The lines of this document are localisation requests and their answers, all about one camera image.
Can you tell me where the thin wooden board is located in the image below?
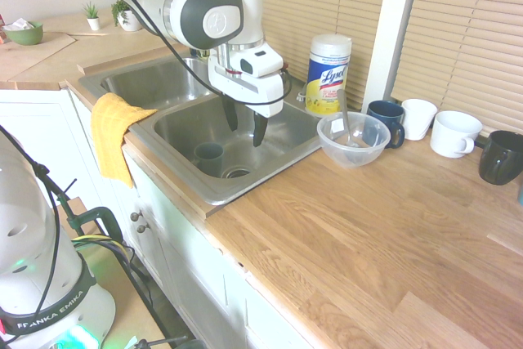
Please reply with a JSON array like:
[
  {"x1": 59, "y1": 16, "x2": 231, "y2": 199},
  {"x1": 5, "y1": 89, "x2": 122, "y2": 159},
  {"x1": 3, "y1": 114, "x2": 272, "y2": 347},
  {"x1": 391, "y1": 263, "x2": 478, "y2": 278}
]
[{"x1": 0, "y1": 31, "x2": 78, "y2": 83}]

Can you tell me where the dark green clamp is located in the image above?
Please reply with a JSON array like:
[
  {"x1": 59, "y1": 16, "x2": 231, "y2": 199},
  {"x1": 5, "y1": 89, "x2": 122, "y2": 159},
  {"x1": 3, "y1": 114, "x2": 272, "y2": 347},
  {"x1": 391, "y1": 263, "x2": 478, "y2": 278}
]
[{"x1": 56, "y1": 195, "x2": 124, "y2": 244}]

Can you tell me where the green bowl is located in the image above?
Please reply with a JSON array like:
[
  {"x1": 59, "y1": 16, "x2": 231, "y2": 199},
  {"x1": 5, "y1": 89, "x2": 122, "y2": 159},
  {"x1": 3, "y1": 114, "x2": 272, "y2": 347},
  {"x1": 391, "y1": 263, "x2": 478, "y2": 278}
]
[{"x1": 2, "y1": 20, "x2": 45, "y2": 47}]

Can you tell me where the white crumpled paper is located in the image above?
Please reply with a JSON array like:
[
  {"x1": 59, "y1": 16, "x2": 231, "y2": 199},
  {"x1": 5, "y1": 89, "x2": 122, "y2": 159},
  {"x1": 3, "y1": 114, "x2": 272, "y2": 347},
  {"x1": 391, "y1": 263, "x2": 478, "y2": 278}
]
[{"x1": 11, "y1": 17, "x2": 36, "y2": 32}]

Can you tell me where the clear plastic bowl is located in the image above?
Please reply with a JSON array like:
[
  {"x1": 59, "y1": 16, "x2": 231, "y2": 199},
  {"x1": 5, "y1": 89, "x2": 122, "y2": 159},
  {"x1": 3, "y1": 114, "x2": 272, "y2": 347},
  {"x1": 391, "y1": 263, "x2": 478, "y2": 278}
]
[{"x1": 316, "y1": 110, "x2": 392, "y2": 169}]

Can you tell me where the yellow and black cable bundle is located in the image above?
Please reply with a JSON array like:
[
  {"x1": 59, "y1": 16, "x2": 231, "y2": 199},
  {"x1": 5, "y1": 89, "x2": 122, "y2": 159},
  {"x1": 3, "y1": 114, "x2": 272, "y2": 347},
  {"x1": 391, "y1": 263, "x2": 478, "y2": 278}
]
[{"x1": 71, "y1": 233, "x2": 173, "y2": 342}]

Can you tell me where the navy blue mug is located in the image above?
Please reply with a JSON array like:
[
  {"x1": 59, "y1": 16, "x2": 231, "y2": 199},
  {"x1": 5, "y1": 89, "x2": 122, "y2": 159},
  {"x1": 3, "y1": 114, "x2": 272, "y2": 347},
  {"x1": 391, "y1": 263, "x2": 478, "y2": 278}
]
[{"x1": 365, "y1": 100, "x2": 407, "y2": 150}]

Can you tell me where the white window frame post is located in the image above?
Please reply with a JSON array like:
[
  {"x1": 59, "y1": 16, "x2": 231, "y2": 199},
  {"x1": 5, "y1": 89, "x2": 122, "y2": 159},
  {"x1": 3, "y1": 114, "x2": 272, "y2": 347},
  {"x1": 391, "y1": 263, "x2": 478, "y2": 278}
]
[{"x1": 360, "y1": 0, "x2": 424, "y2": 115}]

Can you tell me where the white handleless cup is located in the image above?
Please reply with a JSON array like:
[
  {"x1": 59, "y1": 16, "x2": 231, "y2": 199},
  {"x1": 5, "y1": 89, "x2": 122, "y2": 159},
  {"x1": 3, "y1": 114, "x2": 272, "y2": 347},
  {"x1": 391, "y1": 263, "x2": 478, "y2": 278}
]
[{"x1": 400, "y1": 97, "x2": 439, "y2": 141}]

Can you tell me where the black mug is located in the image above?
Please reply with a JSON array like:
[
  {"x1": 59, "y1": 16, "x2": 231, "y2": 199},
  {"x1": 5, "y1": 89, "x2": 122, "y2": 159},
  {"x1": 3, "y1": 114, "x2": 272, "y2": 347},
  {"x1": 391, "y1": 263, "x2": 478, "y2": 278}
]
[{"x1": 478, "y1": 129, "x2": 523, "y2": 186}]

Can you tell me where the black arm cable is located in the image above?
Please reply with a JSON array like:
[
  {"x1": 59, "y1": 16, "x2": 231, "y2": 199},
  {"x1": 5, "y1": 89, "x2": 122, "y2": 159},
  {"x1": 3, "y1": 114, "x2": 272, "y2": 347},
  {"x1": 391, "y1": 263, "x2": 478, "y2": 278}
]
[{"x1": 95, "y1": 0, "x2": 293, "y2": 106}]

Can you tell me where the bushy plant in white pot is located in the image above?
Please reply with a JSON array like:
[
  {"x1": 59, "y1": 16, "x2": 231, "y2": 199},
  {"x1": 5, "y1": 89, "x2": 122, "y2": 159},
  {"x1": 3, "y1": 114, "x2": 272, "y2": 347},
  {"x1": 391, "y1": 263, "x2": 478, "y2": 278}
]
[{"x1": 110, "y1": 0, "x2": 143, "y2": 33}]

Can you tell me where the white mug with handle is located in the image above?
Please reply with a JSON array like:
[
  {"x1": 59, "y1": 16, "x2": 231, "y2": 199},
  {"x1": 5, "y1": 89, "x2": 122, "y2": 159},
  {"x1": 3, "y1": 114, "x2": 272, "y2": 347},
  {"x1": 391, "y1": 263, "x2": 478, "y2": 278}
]
[{"x1": 429, "y1": 110, "x2": 485, "y2": 159}]

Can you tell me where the yellow dish cloth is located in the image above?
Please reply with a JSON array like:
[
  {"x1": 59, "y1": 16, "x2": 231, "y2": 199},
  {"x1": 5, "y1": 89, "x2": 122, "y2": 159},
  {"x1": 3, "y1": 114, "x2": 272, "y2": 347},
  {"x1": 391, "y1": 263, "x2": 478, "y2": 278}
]
[{"x1": 90, "y1": 92, "x2": 159, "y2": 190}]

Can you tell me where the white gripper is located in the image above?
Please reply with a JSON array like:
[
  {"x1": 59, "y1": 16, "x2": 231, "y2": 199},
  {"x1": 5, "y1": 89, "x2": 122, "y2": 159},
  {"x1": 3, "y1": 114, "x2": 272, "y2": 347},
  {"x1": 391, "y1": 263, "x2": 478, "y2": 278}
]
[{"x1": 207, "y1": 53, "x2": 285, "y2": 149}]

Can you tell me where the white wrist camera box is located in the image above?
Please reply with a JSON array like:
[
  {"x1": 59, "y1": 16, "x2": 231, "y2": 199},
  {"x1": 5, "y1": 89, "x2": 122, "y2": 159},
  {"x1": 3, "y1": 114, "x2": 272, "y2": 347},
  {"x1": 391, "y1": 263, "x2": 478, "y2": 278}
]
[{"x1": 239, "y1": 47, "x2": 284, "y2": 80}]

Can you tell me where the dark green plastic cup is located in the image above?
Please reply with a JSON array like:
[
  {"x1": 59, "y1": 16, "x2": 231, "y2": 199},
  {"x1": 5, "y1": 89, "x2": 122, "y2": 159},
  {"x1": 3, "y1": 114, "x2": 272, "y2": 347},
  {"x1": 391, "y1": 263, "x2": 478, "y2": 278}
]
[{"x1": 194, "y1": 141, "x2": 226, "y2": 177}]

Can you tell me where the small plant in white pot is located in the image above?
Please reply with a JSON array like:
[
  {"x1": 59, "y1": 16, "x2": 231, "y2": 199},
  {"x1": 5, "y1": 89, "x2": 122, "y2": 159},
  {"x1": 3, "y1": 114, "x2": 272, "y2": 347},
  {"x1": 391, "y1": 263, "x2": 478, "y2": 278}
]
[{"x1": 81, "y1": 1, "x2": 102, "y2": 32}]

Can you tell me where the white kitchen cabinet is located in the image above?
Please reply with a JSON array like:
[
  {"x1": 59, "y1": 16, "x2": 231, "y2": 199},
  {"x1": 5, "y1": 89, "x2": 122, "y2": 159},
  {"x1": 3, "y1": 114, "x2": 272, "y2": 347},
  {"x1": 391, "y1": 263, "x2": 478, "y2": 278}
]
[{"x1": 0, "y1": 87, "x2": 324, "y2": 349}]

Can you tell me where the metal spoon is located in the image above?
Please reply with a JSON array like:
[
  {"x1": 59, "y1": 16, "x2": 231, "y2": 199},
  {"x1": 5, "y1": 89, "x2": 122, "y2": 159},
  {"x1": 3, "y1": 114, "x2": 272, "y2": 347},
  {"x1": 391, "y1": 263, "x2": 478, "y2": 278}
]
[{"x1": 335, "y1": 87, "x2": 361, "y2": 150}]

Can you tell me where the Lysol wipes canister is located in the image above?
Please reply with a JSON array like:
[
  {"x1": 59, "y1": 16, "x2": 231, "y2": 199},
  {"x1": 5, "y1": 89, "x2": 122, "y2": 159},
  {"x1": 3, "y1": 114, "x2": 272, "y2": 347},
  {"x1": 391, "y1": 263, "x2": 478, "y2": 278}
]
[{"x1": 304, "y1": 34, "x2": 354, "y2": 117}]

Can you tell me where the metal sink drain strainer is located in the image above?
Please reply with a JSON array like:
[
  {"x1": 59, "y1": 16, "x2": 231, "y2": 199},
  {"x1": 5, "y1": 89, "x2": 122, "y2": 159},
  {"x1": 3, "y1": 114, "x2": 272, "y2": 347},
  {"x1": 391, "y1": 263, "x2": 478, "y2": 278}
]
[{"x1": 222, "y1": 166, "x2": 252, "y2": 180}]

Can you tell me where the stainless steel double sink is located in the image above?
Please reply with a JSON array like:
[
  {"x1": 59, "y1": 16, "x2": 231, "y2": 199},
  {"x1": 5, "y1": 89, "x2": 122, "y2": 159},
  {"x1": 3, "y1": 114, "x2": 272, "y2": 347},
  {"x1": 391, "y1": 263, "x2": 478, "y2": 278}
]
[{"x1": 77, "y1": 52, "x2": 329, "y2": 208}]

